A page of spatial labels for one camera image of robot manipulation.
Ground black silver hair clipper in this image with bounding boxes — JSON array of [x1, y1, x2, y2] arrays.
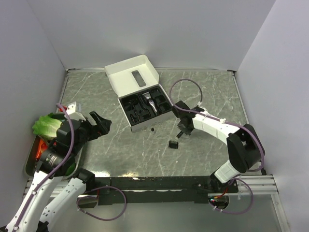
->
[[142, 92, 159, 115]]

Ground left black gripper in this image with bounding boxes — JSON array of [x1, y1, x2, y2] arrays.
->
[[70, 110, 111, 155]]

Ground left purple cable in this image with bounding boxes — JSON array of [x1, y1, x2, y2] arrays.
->
[[13, 103, 127, 230]]

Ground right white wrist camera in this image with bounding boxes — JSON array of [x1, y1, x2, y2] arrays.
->
[[196, 102, 207, 112]]

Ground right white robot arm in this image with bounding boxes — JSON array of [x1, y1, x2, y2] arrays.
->
[[172, 101, 265, 193]]

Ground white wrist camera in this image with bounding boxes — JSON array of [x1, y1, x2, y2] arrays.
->
[[196, 102, 207, 112], [56, 101, 86, 121]]

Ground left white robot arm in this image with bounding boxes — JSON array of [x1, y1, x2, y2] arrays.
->
[[0, 111, 112, 232]]

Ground orange red pepper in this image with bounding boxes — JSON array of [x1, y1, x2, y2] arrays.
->
[[35, 139, 48, 161]]

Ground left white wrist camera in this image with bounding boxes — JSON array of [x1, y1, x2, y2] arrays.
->
[[56, 101, 86, 121]]

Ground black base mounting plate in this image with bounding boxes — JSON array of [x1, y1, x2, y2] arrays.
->
[[85, 176, 239, 205]]

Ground metal tray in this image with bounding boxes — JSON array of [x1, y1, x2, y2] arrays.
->
[[23, 112, 82, 179]]

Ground green lime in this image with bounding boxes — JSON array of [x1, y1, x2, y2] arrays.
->
[[65, 162, 76, 176]]

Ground green lettuce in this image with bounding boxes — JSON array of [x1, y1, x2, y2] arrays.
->
[[32, 114, 62, 140]]

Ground black clipper comb guard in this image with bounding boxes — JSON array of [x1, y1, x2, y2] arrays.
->
[[169, 140, 179, 149]]

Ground white box with black tray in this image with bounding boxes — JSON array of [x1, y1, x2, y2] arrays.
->
[[104, 55, 173, 132]]

